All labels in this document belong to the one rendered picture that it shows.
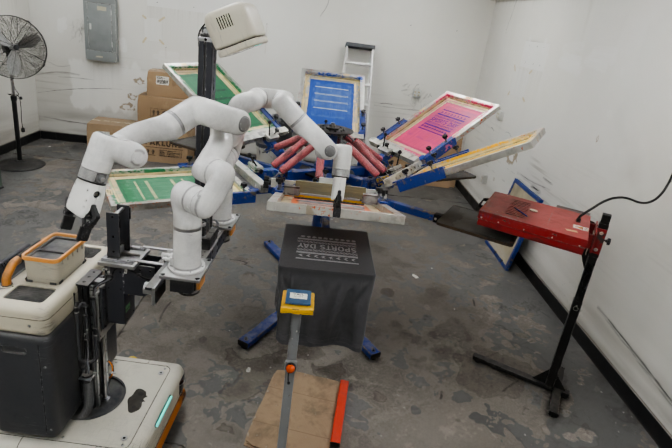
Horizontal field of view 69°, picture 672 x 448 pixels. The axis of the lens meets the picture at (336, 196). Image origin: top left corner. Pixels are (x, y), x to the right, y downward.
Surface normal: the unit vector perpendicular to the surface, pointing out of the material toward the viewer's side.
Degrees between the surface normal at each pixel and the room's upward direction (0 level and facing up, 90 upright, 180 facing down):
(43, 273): 92
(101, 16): 90
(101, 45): 90
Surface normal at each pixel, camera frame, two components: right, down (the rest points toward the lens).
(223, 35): -0.04, 0.34
